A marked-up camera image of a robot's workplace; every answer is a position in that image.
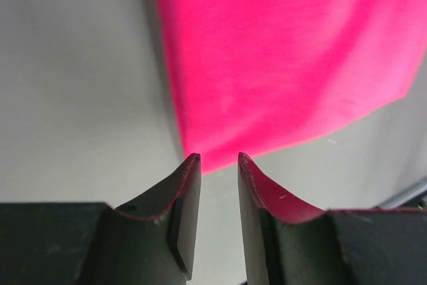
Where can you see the magenta pink t-shirt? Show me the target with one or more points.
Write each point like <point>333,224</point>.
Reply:
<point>255,76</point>

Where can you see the aluminium frame rail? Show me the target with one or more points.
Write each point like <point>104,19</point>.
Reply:
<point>414,196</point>

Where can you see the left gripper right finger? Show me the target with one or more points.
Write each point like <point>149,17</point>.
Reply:
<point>289,241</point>

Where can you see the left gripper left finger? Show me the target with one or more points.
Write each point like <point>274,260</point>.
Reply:
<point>147,240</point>

